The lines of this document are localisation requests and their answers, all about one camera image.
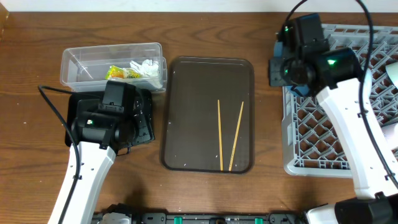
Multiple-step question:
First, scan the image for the yellow green snack wrapper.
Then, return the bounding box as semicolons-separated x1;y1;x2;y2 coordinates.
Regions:
105;65;142;80

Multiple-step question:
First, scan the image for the white paper napkin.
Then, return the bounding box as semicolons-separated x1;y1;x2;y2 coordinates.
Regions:
130;59;159;78

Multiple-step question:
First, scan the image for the mint green bowl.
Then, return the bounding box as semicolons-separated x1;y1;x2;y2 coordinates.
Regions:
386;62;398;88

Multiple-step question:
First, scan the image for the dark blue plate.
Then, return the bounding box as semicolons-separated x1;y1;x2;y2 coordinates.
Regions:
274;41;309;97

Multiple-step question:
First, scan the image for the pink cup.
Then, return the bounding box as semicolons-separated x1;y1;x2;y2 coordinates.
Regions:
382;123;398;150

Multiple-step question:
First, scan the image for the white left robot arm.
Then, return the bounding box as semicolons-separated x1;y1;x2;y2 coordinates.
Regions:
49;100;154;223

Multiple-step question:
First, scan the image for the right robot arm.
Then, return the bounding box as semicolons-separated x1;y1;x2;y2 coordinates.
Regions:
269;42;397;223

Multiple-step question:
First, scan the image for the clear plastic waste bin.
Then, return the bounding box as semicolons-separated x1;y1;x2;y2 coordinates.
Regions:
60;42;167;92

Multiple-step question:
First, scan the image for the grey dishwasher rack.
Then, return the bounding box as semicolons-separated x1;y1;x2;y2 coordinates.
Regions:
282;24;397;178

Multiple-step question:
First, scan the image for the black plastic tray bin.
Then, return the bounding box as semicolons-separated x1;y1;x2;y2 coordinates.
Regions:
67;89;152;147

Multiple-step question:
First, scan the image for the dark brown serving tray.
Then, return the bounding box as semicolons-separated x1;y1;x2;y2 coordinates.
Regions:
160;57;255;174

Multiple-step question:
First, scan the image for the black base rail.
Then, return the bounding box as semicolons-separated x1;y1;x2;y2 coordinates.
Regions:
91;203;305;224

